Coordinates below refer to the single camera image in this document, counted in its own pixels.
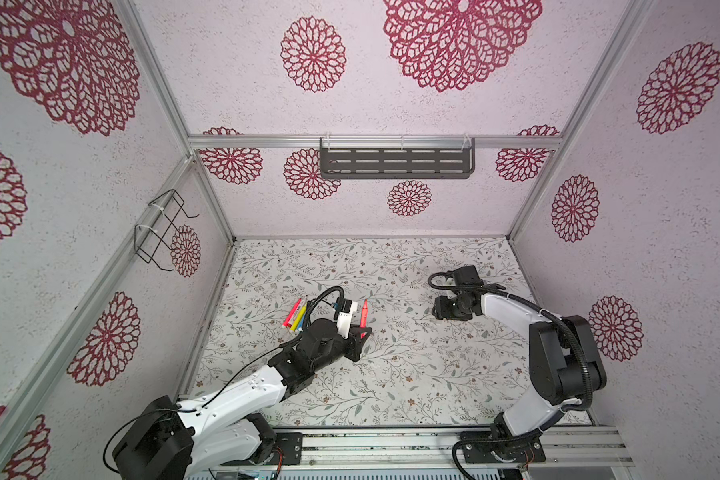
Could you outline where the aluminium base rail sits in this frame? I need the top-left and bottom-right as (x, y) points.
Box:
(179, 425), (634, 480)

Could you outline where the yellow highlighter pen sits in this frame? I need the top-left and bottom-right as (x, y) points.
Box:
(290, 304), (307, 332)

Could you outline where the black wire wall basket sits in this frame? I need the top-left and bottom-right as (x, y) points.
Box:
(132, 189), (199, 272)

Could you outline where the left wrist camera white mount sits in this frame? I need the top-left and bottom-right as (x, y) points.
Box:
(335, 299), (358, 339)

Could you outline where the pink highlighter on table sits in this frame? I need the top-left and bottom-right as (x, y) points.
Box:
(282, 299), (301, 328)

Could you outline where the pink highlighter pen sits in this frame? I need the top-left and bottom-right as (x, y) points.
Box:
(359, 299), (369, 328)

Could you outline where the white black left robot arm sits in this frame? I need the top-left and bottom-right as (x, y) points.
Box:
(103, 318), (373, 479)

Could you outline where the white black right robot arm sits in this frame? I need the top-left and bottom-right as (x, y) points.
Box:
(427, 266), (607, 465)

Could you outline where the dark grey wall shelf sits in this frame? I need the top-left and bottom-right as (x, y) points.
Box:
(318, 138), (476, 180)

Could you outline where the blue highlighter pen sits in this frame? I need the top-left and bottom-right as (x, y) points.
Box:
(298, 312), (309, 333)

